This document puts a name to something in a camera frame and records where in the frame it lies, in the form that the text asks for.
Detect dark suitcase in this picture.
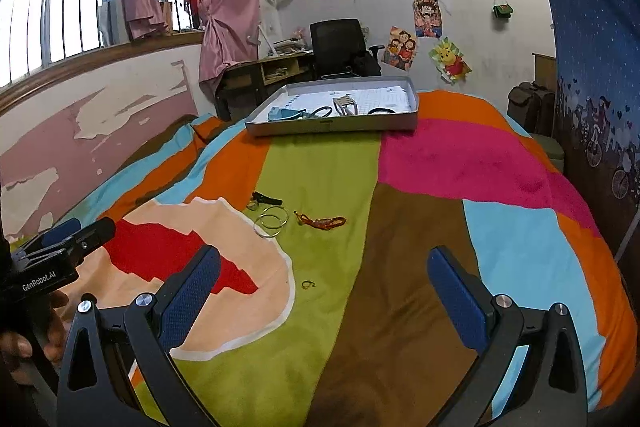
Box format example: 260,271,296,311
507,81,557,136

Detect cartoon boy wall poster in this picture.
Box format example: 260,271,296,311
412,0,445,39

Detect black office chair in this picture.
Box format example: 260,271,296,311
308,19,369,81

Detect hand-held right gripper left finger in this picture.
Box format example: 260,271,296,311
56,244,222,427

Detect silver hoop bracelets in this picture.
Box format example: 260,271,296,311
253,205,290,238

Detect blue patterned curtain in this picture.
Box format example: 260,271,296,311
525,0,640,264

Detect person's left hand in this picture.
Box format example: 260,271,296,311
0,289,72,363

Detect white desk lamp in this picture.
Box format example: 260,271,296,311
249,22,281,58

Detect wooden board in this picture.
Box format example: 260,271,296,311
531,52,558,94

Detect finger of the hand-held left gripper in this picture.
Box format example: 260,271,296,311
26,216,118,269
19,217,83,254

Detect red string bracelet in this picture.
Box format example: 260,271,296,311
294,212,347,231

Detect cartoon family wall poster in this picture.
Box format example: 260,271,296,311
382,25,419,72

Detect yellow bear wall poster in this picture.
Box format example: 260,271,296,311
428,36,473,84

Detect stack of books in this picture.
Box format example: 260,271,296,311
272,37,314,56

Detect white printed paper sheet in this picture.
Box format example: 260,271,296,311
272,84,414,118

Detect light blue wrist watch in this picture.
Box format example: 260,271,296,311
267,106,307,123

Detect silver comb hair clip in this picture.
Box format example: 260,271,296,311
332,95,359,117

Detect grey cardboard box lid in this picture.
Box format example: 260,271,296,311
244,75,419,138

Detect black beaded hair clip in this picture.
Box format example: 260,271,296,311
246,191,284,211

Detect long pink tied curtain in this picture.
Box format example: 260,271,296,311
171,0,264,101

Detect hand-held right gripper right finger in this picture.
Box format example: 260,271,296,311
426,246,589,427

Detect dark wooden desk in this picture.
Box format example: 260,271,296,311
216,51,317,121

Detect colourful striped blanket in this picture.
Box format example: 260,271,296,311
0,89,632,427

